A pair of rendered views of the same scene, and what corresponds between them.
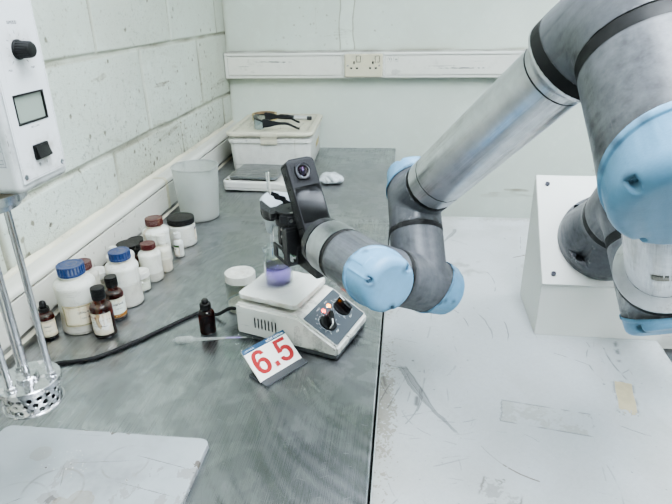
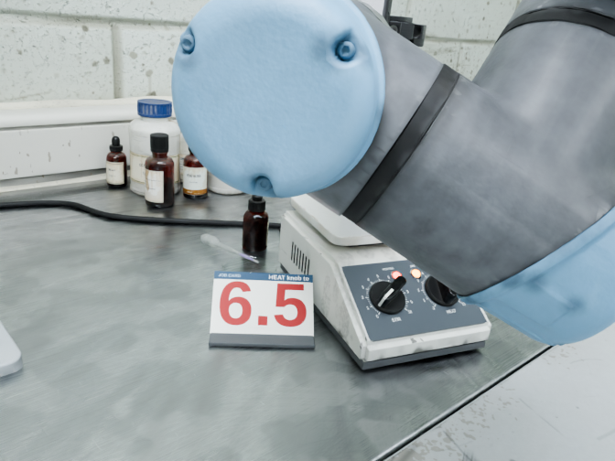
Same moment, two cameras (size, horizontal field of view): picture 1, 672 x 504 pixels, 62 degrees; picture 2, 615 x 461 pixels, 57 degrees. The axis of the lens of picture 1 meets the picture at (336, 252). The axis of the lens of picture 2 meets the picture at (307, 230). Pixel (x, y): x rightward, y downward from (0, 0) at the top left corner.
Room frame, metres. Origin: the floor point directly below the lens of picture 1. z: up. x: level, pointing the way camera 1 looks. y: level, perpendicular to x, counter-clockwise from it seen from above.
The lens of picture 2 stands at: (0.46, -0.20, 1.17)
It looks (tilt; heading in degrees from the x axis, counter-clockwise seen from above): 22 degrees down; 40
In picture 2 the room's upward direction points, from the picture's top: 5 degrees clockwise
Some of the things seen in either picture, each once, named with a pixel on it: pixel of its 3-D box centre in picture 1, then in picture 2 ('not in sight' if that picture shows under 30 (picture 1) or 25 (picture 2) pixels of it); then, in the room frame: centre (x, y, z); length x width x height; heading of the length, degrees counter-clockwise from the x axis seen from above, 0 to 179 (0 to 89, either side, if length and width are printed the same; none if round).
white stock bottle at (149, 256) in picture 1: (150, 260); not in sight; (1.12, 0.40, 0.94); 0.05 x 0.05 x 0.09
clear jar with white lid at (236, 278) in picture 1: (241, 290); not in sight; (0.98, 0.19, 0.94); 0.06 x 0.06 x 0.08
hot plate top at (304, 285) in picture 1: (283, 287); (364, 214); (0.90, 0.10, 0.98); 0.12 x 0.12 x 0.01; 64
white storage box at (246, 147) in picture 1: (278, 141); not in sight; (2.13, 0.21, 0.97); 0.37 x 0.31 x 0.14; 175
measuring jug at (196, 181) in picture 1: (194, 190); not in sight; (1.52, 0.39, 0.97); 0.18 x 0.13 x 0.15; 44
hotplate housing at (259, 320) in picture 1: (296, 311); (371, 265); (0.89, 0.07, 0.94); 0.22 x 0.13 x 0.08; 64
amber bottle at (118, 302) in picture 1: (114, 297); (196, 166); (0.95, 0.42, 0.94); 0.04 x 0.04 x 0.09
